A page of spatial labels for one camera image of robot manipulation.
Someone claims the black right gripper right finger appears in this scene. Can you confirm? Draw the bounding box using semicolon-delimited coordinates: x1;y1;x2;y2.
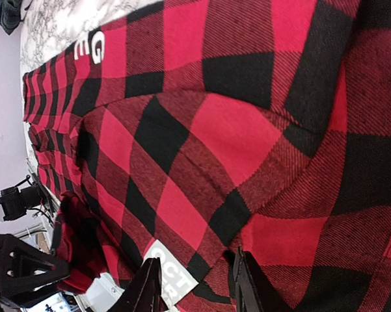
233;248;290;312

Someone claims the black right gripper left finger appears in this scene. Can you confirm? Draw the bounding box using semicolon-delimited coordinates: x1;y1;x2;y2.
109;258;162;312

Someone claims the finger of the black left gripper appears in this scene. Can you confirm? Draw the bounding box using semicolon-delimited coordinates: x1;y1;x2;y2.
0;234;70;302

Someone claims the red black plaid shirt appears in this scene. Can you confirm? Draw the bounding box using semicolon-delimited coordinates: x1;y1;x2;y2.
23;1;391;311

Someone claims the dark green plaid garment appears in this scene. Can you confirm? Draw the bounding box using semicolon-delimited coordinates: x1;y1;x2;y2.
0;0;32;35

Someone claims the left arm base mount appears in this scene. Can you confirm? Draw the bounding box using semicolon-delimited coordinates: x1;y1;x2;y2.
0;175;56;226

